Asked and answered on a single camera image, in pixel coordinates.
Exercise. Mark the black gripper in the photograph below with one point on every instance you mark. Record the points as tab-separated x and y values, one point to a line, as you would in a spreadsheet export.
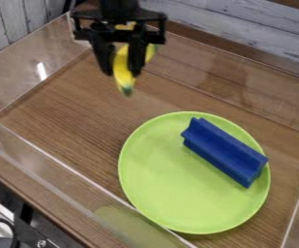
138	28

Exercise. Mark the yellow toy banana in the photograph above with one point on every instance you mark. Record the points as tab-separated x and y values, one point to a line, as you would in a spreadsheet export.
124	79

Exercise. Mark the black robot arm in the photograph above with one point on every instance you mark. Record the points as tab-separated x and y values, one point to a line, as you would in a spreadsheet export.
116	6

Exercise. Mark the green round plate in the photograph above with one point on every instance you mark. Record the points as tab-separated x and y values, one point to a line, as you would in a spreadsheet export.
176	189

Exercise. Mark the blue foam block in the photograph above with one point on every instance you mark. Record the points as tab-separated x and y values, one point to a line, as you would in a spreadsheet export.
230	155

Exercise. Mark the clear acrylic corner bracket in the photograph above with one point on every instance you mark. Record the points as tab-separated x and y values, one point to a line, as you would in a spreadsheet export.
71	31

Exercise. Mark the clear acrylic tray wall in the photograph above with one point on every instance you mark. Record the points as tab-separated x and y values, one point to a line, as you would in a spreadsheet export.
64	175

